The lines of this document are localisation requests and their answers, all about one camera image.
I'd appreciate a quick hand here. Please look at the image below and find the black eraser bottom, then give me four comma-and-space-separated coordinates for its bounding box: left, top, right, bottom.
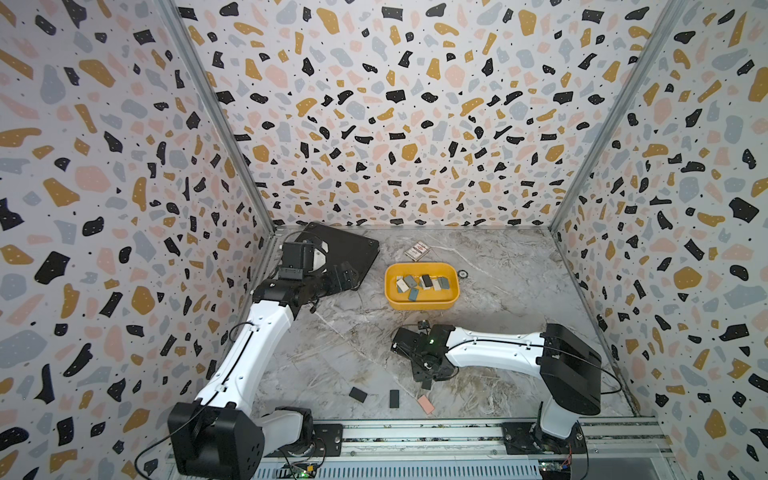
389, 389, 400, 409

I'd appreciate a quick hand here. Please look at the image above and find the pink eraser bottom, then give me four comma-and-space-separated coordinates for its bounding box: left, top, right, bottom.
417, 395, 435, 415

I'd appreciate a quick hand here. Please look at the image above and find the white eraser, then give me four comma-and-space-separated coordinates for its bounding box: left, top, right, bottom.
396, 278, 410, 293

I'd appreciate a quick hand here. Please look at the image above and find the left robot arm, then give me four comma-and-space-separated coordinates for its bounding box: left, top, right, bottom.
168, 242, 379, 479

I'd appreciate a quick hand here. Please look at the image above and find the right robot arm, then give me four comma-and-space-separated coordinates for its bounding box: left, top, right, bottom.
391, 323, 603, 440

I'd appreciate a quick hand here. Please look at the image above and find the yellow storage box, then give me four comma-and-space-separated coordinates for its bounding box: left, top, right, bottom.
385, 262, 460, 311

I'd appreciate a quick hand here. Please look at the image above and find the playing card box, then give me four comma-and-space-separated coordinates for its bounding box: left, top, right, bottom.
405, 241, 431, 262

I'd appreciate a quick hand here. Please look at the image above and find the black flat case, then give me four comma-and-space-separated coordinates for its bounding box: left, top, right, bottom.
296, 223, 380, 297

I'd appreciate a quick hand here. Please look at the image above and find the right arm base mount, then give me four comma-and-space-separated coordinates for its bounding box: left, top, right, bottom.
501, 422, 587, 455

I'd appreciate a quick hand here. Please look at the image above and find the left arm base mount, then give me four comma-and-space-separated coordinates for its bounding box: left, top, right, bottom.
266, 423, 344, 459

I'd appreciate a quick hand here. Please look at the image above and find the left aluminium corner post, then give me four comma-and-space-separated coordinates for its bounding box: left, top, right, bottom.
155, 0, 276, 236

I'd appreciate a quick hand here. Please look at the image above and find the aluminium corner post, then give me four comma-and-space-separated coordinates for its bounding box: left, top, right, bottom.
155, 0, 276, 236
548, 0, 686, 236

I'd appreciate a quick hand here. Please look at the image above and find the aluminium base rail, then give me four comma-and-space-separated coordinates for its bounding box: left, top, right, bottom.
164, 416, 685, 480

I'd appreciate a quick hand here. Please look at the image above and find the right aluminium corner post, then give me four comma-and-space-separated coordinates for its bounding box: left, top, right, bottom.
548, 0, 686, 236

